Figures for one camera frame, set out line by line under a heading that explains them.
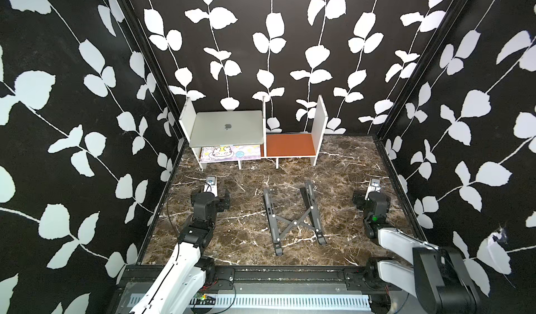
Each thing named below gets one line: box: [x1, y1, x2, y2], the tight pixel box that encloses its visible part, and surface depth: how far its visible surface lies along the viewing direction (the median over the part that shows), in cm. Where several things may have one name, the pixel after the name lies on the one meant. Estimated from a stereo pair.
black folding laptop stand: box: [263, 180, 327, 257], surface depth 86 cm
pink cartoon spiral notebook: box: [199, 144, 262, 162], surface depth 97 cm
